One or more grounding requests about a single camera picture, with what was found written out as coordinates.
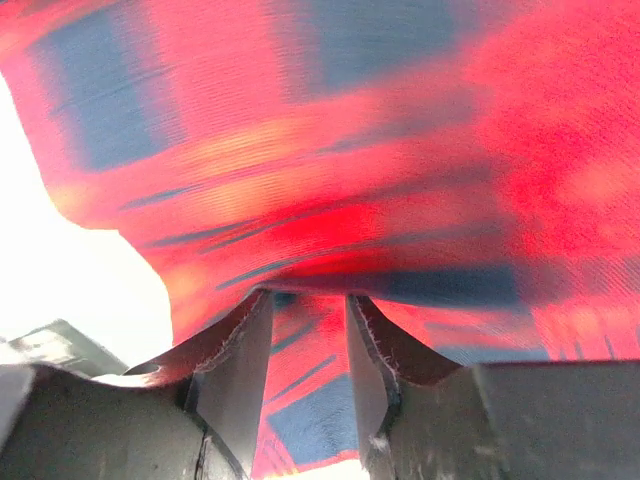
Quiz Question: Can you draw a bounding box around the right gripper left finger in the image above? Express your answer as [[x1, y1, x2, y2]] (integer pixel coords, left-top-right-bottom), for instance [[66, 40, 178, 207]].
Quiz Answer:
[[1, 290, 273, 479]]

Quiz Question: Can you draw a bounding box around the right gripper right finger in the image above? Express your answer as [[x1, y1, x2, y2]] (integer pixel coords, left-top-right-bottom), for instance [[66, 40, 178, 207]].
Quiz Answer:
[[346, 296, 639, 479]]

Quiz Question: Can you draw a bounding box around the red navy plaid skirt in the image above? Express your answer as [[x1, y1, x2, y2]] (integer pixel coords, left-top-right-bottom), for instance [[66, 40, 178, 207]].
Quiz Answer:
[[1, 1, 639, 478]]

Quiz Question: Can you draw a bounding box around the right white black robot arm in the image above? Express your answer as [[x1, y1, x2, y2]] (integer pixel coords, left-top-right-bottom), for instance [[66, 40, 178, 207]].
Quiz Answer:
[[1, 291, 639, 479]]

